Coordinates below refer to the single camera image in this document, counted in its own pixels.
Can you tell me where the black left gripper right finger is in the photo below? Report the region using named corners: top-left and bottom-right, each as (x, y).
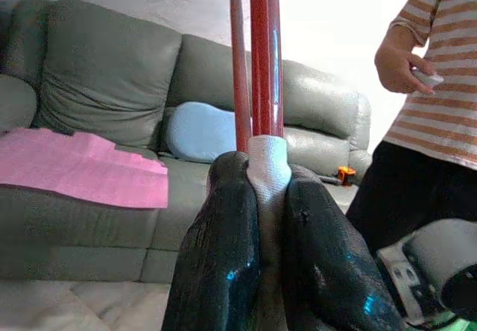
top-left (282, 163), bottom-right (405, 331)

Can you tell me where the red plastic clothes hanger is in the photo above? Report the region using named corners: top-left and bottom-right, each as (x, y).
top-left (227, 0), bottom-right (286, 153)

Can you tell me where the person in striped shirt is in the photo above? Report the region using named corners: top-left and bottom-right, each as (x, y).
top-left (345, 0), bottom-right (477, 259)

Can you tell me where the grey green leather sofa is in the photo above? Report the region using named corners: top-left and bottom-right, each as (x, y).
top-left (0, 0), bottom-right (373, 283)

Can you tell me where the orange black small device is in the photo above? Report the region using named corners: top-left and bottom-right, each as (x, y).
top-left (336, 165), bottom-right (358, 187)

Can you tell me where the light blue cushion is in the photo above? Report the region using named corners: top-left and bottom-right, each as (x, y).
top-left (165, 101), bottom-right (240, 165)

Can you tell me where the bare person hand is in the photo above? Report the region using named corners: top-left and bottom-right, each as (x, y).
top-left (374, 42), bottom-right (436, 95)

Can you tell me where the white garment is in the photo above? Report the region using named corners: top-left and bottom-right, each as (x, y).
top-left (245, 135), bottom-right (294, 331)

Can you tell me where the green plastic object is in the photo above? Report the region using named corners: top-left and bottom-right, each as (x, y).
top-left (443, 312), bottom-right (477, 331)

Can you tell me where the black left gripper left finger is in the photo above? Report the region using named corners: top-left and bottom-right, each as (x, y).
top-left (162, 151), bottom-right (262, 331)

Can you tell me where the pink mat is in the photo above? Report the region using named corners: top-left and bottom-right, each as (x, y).
top-left (0, 127), bottom-right (171, 212)

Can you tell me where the white handheld device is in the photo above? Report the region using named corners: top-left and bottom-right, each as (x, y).
top-left (411, 68), bottom-right (445, 89)

